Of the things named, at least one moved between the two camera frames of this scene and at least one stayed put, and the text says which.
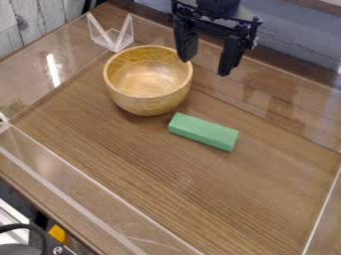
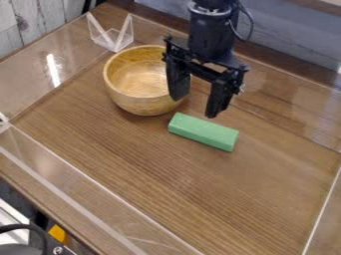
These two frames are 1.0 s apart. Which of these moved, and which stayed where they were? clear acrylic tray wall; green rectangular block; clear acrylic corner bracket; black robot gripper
Moved: black robot gripper
Stayed: green rectangular block; clear acrylic corner bracket; clear acrylic tray wall
